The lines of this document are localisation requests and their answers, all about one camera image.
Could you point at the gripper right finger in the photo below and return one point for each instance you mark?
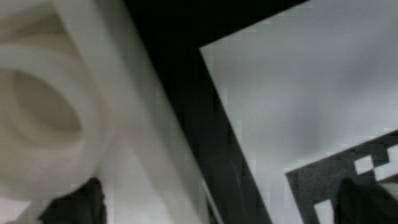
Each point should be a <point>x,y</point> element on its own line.
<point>367,204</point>

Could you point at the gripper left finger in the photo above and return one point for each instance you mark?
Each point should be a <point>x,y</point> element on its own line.
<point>79,208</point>

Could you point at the white square tabletop part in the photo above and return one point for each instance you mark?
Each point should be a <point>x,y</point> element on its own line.
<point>88,125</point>

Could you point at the white tag sheet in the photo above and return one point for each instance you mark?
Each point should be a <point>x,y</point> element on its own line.
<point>305,71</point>

